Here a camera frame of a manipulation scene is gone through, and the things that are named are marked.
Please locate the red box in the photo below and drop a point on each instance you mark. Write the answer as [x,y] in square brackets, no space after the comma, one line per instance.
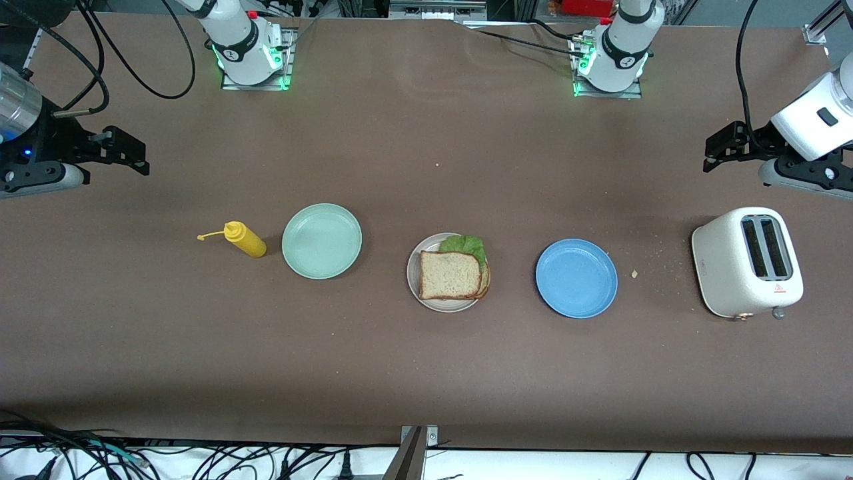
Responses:
[586,6]

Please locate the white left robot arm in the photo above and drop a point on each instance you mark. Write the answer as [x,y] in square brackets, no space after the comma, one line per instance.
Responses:
[623,46]

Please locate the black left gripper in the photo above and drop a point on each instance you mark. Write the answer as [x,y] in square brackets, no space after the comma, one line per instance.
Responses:
[752,138]

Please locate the metal corner bracket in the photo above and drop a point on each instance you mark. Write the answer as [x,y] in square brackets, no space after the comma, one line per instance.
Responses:
[432,436]

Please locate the yellow squeeze bottle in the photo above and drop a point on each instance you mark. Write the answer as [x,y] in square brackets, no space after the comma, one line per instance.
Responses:
[248,243]

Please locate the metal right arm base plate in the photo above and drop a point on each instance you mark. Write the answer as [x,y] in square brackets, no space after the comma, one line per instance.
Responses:
[288,56]

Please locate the aluminium frame bar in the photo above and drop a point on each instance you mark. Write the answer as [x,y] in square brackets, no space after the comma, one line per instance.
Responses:
[821,26]

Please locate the mint green plate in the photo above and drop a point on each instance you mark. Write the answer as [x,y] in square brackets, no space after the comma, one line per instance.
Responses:
[322,241]

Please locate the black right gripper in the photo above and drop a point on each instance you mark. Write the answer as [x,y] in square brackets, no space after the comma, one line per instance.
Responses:
[54,138]

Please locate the beige plate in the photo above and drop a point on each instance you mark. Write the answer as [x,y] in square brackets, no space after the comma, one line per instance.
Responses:
[413,260]

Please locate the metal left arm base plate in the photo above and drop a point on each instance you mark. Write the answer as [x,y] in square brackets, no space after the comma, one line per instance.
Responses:
[606,94]

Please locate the blue plate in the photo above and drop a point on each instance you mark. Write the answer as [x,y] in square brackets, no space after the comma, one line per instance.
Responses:
[576,278]

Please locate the grey metal box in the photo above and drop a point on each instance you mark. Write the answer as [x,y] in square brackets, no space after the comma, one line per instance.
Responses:
[436,8]

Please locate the toasted bread slice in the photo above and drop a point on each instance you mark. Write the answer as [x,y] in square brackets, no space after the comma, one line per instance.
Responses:
[450,274]
[485,280]

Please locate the grey metal bar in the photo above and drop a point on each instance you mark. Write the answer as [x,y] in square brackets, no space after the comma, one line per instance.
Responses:
[408,460]

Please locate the green lettuce leaf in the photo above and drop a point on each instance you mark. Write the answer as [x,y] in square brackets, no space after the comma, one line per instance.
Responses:
[466,244]

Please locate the white toaster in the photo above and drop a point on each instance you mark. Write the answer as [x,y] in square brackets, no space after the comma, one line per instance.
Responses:
[723,266]

